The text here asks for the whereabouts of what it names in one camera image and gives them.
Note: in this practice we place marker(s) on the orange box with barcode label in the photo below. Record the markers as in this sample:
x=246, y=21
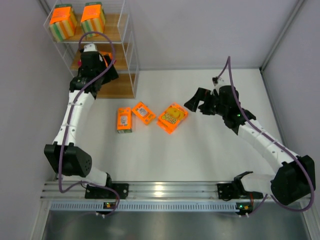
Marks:
x=143, y=113

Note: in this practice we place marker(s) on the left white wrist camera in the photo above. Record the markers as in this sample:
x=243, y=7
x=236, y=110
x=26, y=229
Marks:
x=91, y=47

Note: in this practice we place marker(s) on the slim orange sponge box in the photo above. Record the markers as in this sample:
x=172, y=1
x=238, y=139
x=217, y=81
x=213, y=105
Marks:
x=124, y=120

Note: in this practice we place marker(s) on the grey slotted cable duct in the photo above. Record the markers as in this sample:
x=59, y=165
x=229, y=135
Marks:
x=152, y=206

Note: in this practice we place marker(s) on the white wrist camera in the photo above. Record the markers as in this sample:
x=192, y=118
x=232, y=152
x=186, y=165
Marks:
x=91, y=47
x=218, y=82

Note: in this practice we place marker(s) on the white wire wooden shelf unit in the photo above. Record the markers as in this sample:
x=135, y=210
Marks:
x=118, y=29

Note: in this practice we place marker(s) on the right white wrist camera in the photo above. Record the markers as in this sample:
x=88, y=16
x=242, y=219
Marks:
x=218, y=82

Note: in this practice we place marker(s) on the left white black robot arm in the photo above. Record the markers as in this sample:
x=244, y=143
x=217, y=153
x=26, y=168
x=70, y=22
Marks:
x=64, y=154

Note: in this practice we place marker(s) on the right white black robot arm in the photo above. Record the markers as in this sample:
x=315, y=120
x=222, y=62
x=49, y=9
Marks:
x=293, y=176

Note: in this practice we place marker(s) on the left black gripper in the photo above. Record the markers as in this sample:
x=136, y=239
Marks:
x=105, y=69

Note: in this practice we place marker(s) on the yellow smiley sponge orange box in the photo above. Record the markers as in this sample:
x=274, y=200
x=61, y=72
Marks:
x=172, y=117

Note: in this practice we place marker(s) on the pink sponge orange box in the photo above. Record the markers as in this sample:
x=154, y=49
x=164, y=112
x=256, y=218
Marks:
x=108, y=56

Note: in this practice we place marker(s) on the striped sponge pack orange box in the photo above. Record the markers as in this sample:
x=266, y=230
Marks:
x=63, y=22

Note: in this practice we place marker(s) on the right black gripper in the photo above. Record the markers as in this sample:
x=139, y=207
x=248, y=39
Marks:
x=205, y=100

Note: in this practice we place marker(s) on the aluminium mounting rail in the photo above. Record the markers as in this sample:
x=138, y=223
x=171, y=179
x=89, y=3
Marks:
x=144, y=190

